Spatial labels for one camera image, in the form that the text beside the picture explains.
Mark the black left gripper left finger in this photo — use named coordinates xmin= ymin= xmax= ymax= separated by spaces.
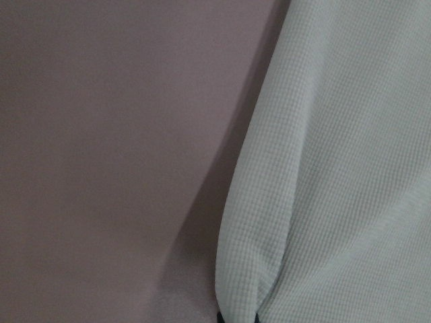
xmin=217 ymin=312 xmax=225 ymax=323

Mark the olive green long-sleeve shirt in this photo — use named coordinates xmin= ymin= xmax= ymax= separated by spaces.
xmin=215 ymin=1 xmax=430 ymax=322

